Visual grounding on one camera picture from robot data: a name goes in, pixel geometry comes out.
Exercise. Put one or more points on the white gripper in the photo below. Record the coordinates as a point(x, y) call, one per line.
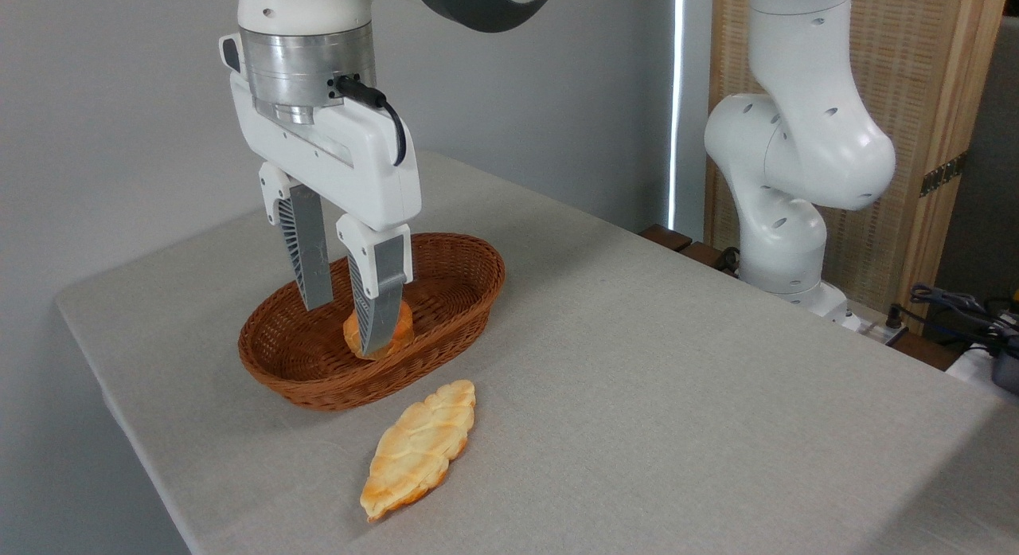
point(358, 165)

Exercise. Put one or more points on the small golden croissant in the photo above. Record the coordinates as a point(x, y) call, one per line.
point(405, 326)

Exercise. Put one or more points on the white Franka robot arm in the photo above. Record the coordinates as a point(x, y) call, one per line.
point(796, 141)

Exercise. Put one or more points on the long flat braided bread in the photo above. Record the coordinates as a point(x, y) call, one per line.
point(418, 447)

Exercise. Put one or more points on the brown wicker basket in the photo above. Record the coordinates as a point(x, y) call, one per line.
point(454, 284)

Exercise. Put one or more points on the dark brown wooden block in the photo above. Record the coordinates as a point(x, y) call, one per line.
point(704, 256)
point(665, 236)

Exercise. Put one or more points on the white power strip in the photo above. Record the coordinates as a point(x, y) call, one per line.
point(872, 326)

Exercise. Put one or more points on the metal screen hinge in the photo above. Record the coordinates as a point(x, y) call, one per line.
point(943, 173)

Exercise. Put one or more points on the dark grey box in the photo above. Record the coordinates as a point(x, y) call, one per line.
point(1007, 372)

